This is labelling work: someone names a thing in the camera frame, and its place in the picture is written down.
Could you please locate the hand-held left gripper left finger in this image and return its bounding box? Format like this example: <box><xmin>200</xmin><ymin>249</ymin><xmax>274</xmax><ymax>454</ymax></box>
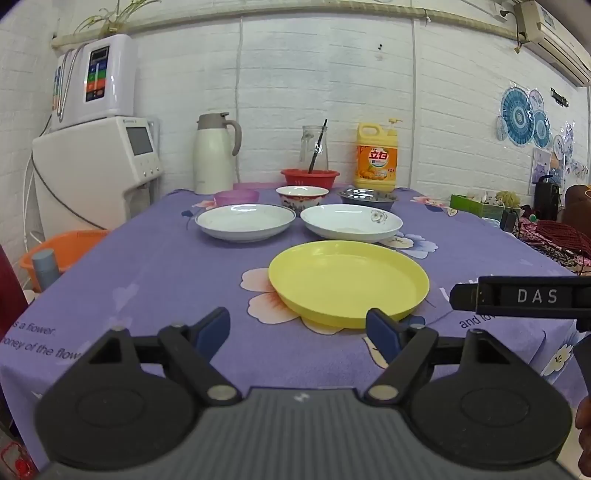
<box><xmin>85</xmin><ymin>307</ymin><xmax>243</xmax><ymax>407</ymax></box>

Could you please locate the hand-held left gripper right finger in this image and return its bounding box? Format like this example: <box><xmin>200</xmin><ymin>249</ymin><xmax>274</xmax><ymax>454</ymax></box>
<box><xmin>362</xmin><ymin>308</ymin><xmax>513</xmax><ymax>407</ymax></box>

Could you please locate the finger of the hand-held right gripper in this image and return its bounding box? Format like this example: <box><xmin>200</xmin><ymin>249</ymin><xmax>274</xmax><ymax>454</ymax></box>
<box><xmin>450</xmin><ymin>282</ymin><xmax>481</xmax><ymax>311</ymax></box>

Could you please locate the white bowl with red pattern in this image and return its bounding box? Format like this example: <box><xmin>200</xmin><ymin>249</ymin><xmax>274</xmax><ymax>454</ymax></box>
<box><xmin>276</xmin><ymin>185</ymin><xmax>329</xmax><ymax>209</ymax></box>

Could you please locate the person's right hand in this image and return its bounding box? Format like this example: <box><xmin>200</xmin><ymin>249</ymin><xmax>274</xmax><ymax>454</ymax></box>
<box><xmin>575</xmin><ymin>396</ymin><xmax>591</xmax><ymax>477</ymax></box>

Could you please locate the yellow plastic plate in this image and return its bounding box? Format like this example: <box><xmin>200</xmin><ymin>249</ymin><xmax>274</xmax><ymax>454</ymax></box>
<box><xmin>268</xmin><ymin>240</ymin><xmax>430</xmax><ymax>329</ymax></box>

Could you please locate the dark red woven basket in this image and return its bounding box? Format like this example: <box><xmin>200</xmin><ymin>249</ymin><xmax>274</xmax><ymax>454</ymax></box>
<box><xmin>519</xmin><ymin>219</ymin><xmax>591</xmax><ymax>273</ymax></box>

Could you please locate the purple floral tablecloth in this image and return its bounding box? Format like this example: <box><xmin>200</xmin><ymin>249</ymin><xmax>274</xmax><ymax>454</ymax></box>
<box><xmin>0</xmin><ymin>187</ymin><xmax>591</xmax><ymax>467</ymax></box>

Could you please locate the green cardboard box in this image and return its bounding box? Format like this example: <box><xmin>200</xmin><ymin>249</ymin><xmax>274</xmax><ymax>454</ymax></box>
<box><xmin>450</xmin><ymin>194</ymin><xmax>522</xmax><ymax>219</ymax></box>

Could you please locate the white plate with blue rim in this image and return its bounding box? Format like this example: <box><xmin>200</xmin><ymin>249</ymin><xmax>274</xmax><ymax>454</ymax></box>
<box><xmin>195</xmin><ymin>203</ymin><xmax>297</xmax><ymax>243</ymax></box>

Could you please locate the white plate with floral print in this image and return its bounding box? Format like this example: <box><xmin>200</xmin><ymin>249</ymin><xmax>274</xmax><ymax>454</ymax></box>
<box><xmin>300</xmin><ymin>203</ymin><xmax>403</xmax><ymax>244</ymax></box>

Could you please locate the stainless steel bowl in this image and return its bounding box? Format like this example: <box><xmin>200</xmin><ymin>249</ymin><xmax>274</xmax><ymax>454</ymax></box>
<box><xmin>338</xmin><ymin>188</ymin><xmax>399</xmax><ymax>212</ymax></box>

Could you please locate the purple plastic bowl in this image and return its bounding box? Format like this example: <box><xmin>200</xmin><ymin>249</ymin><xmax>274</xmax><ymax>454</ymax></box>
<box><xmin>213</xmin><ymin>188</ymin><xmax>259</xmax><ymax>208</ymax></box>

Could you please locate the yellow dish soap bottle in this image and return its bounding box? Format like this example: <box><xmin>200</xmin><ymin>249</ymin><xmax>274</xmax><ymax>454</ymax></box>
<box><xmin>355</xmin><ymin>119</ymin><xmax>403</xmax><ymax>192</ymax></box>

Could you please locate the orange plastic basin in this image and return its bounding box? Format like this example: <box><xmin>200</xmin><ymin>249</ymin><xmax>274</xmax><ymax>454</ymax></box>
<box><xmin>19</xmin><ymin>229</ymin><xmax>112</xmax><ymax>291</ymax></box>

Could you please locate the small blue paper fan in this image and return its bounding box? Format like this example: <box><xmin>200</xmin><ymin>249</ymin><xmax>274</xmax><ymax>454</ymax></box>
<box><xmin>531</xmin><ymin>108</ymin><xmax>552</xmax><ymax>148</ymax></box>

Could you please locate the white thermos carafe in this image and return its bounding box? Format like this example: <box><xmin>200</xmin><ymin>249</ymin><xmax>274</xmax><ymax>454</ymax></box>
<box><xmin>193</xmin><ymin>112</ymin><xmax>243</xmax><ymax>195</ymax></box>

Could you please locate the red plastic colander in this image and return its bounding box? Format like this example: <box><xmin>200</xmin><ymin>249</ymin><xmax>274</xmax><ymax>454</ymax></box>
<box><xmin>281</xmin><ymin>168</ymin><xmax>341</xmax><ymax>191</ymax></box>

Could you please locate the grey-blue cup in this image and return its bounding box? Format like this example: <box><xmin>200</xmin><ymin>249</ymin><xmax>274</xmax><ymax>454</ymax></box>
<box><xmin>31</xmin><ymin>249</ymin><xmax>61</xmax><ymax>292</ymax></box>

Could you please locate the large blue paper fan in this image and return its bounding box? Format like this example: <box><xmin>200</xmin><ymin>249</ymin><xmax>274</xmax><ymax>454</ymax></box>
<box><xmin>501</xmin><ymin>87</ymin><xmax>535</xmax><ymax>146</ymax></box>

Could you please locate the black straw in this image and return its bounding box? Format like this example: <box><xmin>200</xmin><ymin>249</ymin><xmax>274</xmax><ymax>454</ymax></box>
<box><xmin>308</xmin><ymin>119</ymin><xmax>328</xmax><ymax>175</ymax></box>

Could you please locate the clear glass pitcher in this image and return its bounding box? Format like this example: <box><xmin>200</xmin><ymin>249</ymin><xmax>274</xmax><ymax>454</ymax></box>
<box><xmin>300</xmin><ymin>125</ymin><xmax>329</xmax><ymax>172</ymax></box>

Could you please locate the white water dispenser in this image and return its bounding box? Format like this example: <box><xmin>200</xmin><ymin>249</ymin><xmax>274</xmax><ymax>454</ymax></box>
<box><xmin>31</xmin><ymin>116</ymin><xmax>164</xmax><ymax>232</ymax></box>

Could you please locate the dark red cloth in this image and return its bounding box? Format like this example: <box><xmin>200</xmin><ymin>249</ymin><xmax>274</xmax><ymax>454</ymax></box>
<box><xmin>0</xmin><ymin>244</ymin><xmax>28</xmax><ymax>333</ymax></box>

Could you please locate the white air conditioner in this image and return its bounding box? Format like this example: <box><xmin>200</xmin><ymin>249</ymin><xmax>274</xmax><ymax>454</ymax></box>
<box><xmin>513</xmin><ymin>0</ymin><xmax>591</xmax><ymax>88</ymax></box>

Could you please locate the white water purifier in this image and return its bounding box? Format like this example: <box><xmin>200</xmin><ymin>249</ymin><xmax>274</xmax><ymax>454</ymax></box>
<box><xmin>51</xmin><ymin>34</ymin><xmax>138</xmax><ymax>131</ymax></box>

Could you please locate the potted green plant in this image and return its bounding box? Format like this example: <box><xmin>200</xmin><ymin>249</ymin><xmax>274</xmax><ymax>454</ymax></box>
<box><xmin>74</xmin><ymin>0</ymin><xmax>162</xmax><ymax>38</ymax></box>

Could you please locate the wall picture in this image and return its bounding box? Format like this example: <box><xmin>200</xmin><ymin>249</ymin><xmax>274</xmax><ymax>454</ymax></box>
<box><xmin>530</xmin><ymin>148</ymin><xmax>564</xmax><ymax>195</ymax></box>

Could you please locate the beige wall pipe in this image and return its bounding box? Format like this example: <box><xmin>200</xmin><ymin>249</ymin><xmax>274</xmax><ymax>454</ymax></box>
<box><xmin>51</xmin><ymin>0</ymin><xmax>522</xmax><ymax>47</ymax></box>

